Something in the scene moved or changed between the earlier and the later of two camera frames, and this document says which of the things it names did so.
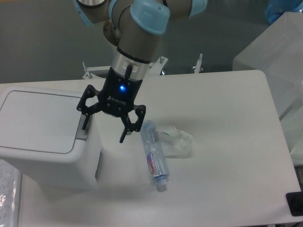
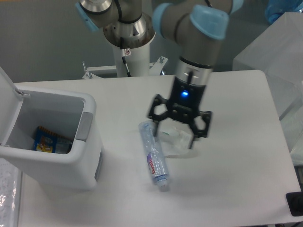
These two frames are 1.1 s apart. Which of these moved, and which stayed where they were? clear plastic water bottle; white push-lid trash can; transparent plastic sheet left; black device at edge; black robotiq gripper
Moved: black robotiq gripper; white push-lid trash can
Stayed: transparent plastic sheet left; black device at edge; clear plastic water bottle
